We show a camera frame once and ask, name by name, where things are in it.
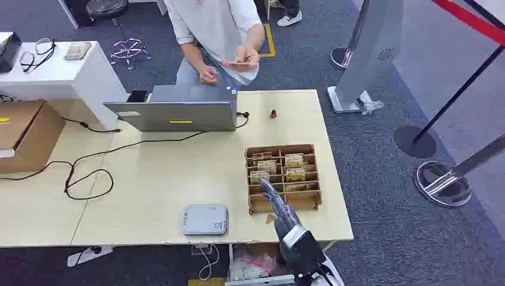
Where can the person's right hand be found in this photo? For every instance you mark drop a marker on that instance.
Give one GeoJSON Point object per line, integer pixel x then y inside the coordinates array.
{"type": "Point", "coordinates": [208, 75]}

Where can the person's left hand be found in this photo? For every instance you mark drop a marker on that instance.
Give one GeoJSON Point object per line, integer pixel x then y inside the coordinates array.
{"type": "Point", "coordinates": [246, 55]}

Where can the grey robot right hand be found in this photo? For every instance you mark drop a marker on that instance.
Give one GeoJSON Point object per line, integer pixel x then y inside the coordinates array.
{"type": "Point", "coordinates": [286, 227]}

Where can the pale card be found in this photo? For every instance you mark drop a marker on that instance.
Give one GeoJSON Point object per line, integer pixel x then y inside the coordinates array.
{"type": "Point", "coordinates": [236, 63]}

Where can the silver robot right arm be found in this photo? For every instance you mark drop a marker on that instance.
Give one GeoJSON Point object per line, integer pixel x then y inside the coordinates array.
{"type": "Point", "coordinates": [307, 256]}

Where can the small brown card scrap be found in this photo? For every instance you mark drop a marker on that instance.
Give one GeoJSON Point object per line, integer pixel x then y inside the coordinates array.
{"type": "Point", "coordinates": [270, 219]}

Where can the yellow floor tape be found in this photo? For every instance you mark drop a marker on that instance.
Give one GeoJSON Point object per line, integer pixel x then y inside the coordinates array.
{"type": "Point", "coordinates": [270, 39]}

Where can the wooden card box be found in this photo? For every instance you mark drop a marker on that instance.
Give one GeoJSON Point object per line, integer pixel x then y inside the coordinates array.
{"type": "Point", "coordinates": [304, 201]}

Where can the tan printed card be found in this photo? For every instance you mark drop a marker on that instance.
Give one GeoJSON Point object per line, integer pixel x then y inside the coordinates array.
{"type": "Point", "coordinates": [298, 188]}
{"type": "Point", "coordinates": [294, 160]}
{"type": "Point", "coordinates": [296, 175]}
{"type": "Point", "coordinates": [262, 156]}
{"type": "Point", "coordinates": [258, 177]}
{"type": "Point", "coordinates": [267, 166]}

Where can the seated person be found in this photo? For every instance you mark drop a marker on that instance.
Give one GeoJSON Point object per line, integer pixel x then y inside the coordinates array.
{"type": "Point", "coordinates": [213, 23]}

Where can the grey laptop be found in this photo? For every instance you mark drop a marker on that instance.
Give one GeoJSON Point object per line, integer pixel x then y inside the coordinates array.
{"type": "Point", "coordinates": [177, 114]}

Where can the clear plastic bag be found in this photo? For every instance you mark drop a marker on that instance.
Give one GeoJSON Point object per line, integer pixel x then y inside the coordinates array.
{"type": "Point", "coordinates": [252, 266]}

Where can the open storage bin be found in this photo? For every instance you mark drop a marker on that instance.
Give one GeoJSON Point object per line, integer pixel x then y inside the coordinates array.
{"type": "Point", "coordinates": [236, 248]}

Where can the bystander person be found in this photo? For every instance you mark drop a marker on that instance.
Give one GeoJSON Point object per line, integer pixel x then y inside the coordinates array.
{"type": "Point", "coordinates": [290, 19]}

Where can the black phone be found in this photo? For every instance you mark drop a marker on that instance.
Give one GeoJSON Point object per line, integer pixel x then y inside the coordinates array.
{"type": "Point", "coordinates": [137, 96]}

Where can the grey card reader device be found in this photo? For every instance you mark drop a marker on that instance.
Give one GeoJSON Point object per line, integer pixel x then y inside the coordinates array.
{"type": "Point", "coordinates": [205, 220]}

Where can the chrome stanchion with dark base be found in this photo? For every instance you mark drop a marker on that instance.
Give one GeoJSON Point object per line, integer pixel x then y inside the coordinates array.
{"type": "Point", "coordinates": [341, 58]}

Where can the yellow floor object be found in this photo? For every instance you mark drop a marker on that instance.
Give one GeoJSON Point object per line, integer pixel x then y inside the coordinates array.
{"type": "Point", "coordinates": [205, 282]}

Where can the silver kiosk stand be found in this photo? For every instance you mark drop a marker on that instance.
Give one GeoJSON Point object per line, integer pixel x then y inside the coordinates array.
{"type": "Point", "coordinates": [367, 47]}

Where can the black stool with chrome base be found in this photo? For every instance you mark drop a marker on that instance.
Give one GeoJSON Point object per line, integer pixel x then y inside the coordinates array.
{"type": "Point", "coordinates": [106, 8]}

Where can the stack of tan cards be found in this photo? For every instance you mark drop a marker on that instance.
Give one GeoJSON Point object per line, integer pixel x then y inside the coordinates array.
{"type": "Point", "coordinates": [77, 51]}

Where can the crumpled clear plastic wrap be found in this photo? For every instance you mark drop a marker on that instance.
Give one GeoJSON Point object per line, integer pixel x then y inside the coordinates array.
{"type": "Point", "coordinates": [371, 105]}

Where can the white cabinet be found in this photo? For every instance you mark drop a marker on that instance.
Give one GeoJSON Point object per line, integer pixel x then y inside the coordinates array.
{"type": "Point", "coordinates": [63, 79]}

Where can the black stanchion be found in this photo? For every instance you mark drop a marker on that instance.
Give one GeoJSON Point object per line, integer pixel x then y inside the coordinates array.
{"type": "Point", "coordinates": [414, 142]}

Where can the black-rimmed glasses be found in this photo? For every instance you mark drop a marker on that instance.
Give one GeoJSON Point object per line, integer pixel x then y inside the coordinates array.
{"type": "Point", "coordinates": [27, 59]}

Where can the brown cardboard box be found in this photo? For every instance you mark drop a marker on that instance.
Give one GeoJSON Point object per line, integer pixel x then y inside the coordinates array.
{"type": "Point", "coordinates": [27, 134]}

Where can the white power strip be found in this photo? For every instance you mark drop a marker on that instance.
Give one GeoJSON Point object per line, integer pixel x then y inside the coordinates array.
{"type": "Point", "coordinates": [88, 254]}

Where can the black desk device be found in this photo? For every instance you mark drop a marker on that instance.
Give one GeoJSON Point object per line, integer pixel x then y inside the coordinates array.
{"type": "Point", "coordinates": [8, 51]}

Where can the red barrier belt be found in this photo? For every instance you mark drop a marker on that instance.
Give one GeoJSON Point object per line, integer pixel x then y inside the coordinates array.
{"type": "Point", "coordinates": [469, 19]}

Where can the black barrier belt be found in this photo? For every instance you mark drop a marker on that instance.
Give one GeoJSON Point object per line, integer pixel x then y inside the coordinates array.
{"type": "Point", "coordinates": [487, 14]}

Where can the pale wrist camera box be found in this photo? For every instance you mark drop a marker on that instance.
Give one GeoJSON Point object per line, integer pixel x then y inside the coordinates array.
{"type": "Point", "coordinates": [294, 237]}

